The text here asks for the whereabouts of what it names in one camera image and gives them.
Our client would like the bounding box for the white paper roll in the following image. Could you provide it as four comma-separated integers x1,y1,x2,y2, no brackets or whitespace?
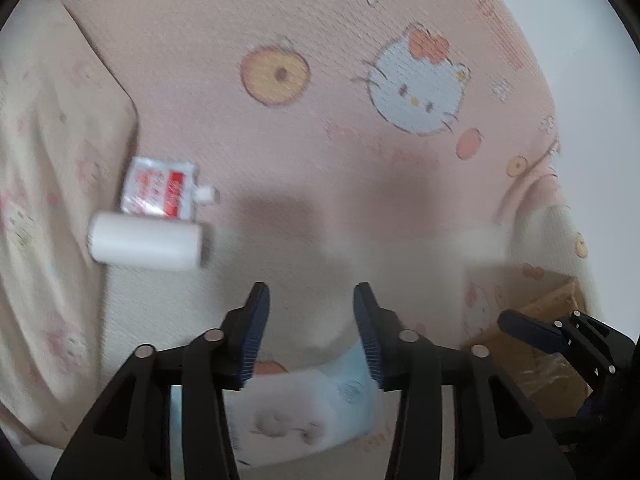
87,211,203,272

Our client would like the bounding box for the red and white spout pouch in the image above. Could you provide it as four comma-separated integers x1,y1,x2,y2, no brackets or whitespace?
120,156,221,222

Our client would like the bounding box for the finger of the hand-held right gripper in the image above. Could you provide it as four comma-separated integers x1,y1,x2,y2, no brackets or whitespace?
496,309,618,376

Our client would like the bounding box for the pink cat print bedsheet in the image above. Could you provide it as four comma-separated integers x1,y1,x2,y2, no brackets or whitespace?
50,0,608,461

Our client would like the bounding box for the brown cardboard box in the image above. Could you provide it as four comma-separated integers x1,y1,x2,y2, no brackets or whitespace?
460,275,596,421

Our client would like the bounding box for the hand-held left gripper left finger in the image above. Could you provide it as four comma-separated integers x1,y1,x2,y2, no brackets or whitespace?
50,281,271,480

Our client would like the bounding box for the cream printed pillow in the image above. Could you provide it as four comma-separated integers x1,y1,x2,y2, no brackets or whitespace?
0,0,141,441

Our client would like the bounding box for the crumpled clear packing tape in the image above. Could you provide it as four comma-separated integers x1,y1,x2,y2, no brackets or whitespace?
532,352,581,396

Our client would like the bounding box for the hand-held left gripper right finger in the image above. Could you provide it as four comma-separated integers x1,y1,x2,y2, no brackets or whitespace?
353,282,576,480

